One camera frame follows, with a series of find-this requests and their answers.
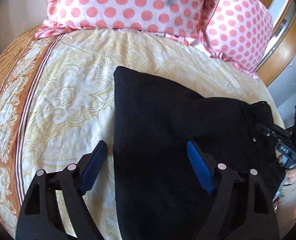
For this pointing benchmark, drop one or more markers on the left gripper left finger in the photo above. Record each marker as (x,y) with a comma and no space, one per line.
(39,216)

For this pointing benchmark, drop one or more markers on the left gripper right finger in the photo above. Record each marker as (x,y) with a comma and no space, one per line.
(241,208)

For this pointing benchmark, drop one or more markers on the black pants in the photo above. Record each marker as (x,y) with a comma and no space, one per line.
(157,193)

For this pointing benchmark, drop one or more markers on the person's right hand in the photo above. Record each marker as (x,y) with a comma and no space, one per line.
(290,177)

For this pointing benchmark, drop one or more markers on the cream patterned bedspread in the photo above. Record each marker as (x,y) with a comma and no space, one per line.
(57,97)

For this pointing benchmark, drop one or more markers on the large pink polka-dot pillow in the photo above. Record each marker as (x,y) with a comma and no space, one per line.
(179,20)

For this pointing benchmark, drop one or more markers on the wooden door frame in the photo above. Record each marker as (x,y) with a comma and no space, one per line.
(283,47)

